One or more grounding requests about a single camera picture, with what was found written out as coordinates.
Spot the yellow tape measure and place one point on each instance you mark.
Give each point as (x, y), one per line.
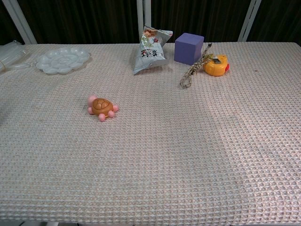
(215, 66)

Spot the purple foam cube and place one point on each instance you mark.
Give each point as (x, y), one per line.
(188, 49)

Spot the white metal frame post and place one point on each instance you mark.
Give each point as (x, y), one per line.
(248, 20)
(143, 14)
(20, 21)

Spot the pink turtle toy brown shell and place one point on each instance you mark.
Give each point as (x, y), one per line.
(101, 106)

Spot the white flower-shaped paint palette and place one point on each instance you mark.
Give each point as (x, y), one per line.
(62, 60)

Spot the silver snack bag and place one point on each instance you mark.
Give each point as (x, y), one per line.
(149, 51)

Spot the woven waffle tablecloth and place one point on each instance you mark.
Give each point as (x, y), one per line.
(164, 141)

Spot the clear plastic bag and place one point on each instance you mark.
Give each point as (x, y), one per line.
(9, 55)

